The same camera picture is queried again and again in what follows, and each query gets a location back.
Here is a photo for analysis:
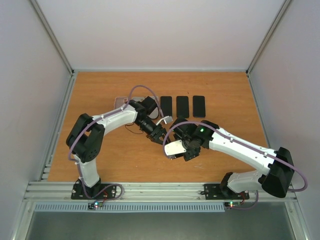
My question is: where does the black smartphone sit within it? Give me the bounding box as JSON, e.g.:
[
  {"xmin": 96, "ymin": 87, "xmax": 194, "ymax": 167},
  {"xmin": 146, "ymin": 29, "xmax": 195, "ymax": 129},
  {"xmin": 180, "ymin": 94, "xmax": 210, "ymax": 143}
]
[{"xmin": 160, "ymin": 96, "xmax": 173, "ymax": 117}]

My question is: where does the phone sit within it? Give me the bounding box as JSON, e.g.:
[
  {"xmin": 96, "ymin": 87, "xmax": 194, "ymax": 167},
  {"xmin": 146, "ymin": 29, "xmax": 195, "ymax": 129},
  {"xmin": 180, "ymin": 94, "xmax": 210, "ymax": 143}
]
[
  {"xmin": 176, "ymin": 96, "xmax": 190, "ymax": 119},
  {"xmin": 192, "ymin": 95, "xmax": 206, "ymax": 118}
]

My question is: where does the pink phone case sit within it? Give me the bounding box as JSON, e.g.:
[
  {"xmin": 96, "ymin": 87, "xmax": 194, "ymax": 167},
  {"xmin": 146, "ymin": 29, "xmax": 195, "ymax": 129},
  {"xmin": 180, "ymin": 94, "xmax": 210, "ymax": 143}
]
[{"xmin": 114, "ymin": 96, "xmax": 128, "ymax": 109}]

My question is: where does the white phone case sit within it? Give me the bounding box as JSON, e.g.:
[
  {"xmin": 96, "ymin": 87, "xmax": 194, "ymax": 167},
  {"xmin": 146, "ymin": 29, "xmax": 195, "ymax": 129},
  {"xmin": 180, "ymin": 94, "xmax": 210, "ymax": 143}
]
[
  {"xmin": 132, "ymin": 96, "xmax": 145, "ymax": 102},
  {"xmin": 148, "ymin": 96, "xmax": 160, "ymax": 120}
]

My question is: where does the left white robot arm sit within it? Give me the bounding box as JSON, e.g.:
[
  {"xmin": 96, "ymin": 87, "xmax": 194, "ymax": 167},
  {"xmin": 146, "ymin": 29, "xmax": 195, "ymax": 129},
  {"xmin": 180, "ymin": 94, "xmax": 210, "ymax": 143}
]
[{"xmin": 66, "ymin": 96, "xmax": 170, "ymax": 200}]

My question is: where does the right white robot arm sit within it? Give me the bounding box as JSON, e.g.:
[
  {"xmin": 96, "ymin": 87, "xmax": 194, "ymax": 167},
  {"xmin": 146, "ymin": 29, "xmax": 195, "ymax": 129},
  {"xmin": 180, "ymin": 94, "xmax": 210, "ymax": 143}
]
[{"xmin": 164, "ymin": 118, "xmax": 295, "ymax": 199}]

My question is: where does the right circuit board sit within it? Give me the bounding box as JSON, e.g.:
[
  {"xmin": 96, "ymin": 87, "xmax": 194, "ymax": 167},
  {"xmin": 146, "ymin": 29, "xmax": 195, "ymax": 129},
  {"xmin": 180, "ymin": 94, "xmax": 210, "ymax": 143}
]
[{"xmin": 224, "ymin": 200, "xmax": 245, "ymax": 208}]

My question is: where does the circuit board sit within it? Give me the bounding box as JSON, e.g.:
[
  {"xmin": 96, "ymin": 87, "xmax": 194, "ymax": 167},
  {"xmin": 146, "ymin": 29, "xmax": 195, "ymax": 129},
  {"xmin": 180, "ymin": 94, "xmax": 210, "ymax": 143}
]
[
  {"xmin": 87, "ymin": 201, "xmax": 104, "ymax": 210},
  {"xmin": 224, "ymin": 200, "xmax": 245, "ymax": 208}
]

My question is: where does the left circuit board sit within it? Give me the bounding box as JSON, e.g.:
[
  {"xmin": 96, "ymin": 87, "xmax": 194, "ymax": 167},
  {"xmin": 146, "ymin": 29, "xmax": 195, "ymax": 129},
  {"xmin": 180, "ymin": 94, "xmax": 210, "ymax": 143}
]
[{"xmin": 87, "ymin": 201, "xmax": 104, "ymax": 210}]

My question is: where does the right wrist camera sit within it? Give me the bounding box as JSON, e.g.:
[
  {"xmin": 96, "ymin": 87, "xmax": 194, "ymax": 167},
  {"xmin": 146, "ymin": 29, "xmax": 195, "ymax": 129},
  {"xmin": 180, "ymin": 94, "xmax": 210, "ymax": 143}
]
[{"xmin": 164, "ymin": 140, "xmax": 187, "ymax": 159}]

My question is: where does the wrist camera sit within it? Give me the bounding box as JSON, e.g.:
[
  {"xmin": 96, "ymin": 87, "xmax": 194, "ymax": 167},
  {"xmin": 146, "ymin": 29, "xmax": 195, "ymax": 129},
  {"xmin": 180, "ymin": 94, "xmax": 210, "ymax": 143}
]
[
  {"xmin": 156, "ymin": 116, "xmax": 173, "ymax": 126},
  {"xmin": 164, "ymin": 140, "xmax": 187, "ymax": 159}
]

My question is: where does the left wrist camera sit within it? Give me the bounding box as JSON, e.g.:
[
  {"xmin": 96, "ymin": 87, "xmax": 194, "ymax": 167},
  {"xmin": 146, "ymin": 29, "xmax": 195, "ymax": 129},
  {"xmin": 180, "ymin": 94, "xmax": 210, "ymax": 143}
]
[{"xmin": 156, "ymin": 116, "xmax": 173, "ymax": 126}]

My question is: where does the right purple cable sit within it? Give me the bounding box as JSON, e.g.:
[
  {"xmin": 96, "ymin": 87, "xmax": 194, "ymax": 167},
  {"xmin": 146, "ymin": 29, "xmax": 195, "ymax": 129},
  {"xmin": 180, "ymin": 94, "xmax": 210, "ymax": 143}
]
[{"xmin": 161, "ymin": 120, "xmax": 309, "ymax": 210}]

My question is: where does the purple cable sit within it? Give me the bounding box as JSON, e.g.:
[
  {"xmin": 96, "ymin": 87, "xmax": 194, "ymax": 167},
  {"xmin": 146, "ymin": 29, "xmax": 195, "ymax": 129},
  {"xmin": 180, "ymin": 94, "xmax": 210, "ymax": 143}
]
[
  {"xmin": 161, "ymin": 120, "xmax": 309, "ymax": 210},
  {"xmin": 67, "ymin": 84, "xmax": 166, "ymax": 201}
]

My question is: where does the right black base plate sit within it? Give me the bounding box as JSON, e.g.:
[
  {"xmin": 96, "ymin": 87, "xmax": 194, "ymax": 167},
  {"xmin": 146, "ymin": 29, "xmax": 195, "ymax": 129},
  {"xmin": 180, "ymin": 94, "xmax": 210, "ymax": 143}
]
[{"xmin": 200, "ymin": 183, "xmax": 250, "ymax": 200}]

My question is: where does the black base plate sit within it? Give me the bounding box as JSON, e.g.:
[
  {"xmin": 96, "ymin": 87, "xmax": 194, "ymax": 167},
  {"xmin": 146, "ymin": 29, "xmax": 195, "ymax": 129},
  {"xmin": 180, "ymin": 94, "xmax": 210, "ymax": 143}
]
[
  {"xmin": 200, "ymin": 183, "xmax": 250, "ymax": 200},
  {"xmin": 70, "ymin": 179, "xmax": 117, "ymax": 200}
]

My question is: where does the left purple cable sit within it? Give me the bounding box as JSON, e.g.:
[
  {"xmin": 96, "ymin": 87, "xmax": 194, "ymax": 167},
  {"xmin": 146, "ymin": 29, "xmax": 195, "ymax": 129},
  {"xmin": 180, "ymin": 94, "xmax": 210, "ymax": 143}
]
[{"xmin": 67, "ymin": 84, "xmax": 166, "ymax": 201}]

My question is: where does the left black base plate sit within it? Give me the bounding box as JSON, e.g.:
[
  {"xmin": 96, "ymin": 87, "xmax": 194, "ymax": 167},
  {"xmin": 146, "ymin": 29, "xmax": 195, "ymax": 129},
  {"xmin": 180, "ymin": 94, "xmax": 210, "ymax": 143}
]
[{"xmin": 70, "ymin": 179, "xmax": 117, "ymax": 200}]

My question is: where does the grey slotted cable duct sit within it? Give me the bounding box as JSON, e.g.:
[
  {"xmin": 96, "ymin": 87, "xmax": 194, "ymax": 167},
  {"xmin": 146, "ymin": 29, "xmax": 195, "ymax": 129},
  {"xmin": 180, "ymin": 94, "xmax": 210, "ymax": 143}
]
[{"xmin": 34, "ymin": 202, "xmax": 225, "ymax": 213}]

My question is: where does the aluminium front rail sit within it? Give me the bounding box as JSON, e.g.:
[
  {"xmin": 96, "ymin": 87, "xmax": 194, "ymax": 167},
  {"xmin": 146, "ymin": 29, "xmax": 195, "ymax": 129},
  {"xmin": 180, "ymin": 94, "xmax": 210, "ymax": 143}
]
[{"xmin": 23, "ymin": 181, "xmax": 298, "ymax": 202}]

